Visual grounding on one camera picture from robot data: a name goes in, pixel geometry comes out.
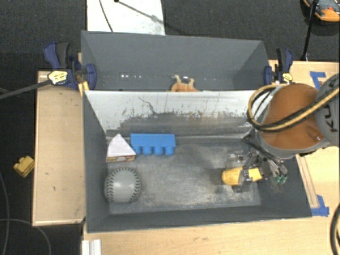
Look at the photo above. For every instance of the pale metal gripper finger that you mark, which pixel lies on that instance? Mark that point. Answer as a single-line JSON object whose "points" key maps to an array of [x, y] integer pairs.
{"points": [[235, 160], [245, 176]]}

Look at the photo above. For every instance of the yellow cylinder toy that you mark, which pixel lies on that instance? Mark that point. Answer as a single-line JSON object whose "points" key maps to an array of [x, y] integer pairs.
{"points": [[229, 176]]}

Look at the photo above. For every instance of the grey metal bin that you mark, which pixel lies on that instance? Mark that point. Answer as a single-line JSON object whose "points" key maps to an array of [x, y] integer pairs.
{"points": [[186, 190]]}

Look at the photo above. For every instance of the blue toy building block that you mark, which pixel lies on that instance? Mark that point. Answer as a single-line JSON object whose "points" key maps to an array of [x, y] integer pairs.
{"points": [[152, 142]]}

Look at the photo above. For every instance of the orange toy animal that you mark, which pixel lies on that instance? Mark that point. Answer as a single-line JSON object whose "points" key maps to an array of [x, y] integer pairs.
{"points": [[182, 86]]}

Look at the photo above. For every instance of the grey baseball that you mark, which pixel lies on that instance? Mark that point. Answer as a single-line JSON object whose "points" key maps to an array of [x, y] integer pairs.
{"points": [[122, 185]]}

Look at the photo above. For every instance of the white triangular toy sandwich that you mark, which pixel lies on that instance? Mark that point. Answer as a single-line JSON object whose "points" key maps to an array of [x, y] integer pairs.
{"points": [[119, 149]]}

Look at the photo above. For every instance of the pale wood board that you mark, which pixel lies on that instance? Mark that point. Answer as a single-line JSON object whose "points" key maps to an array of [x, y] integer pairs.
{"points": [[59, 155]]}

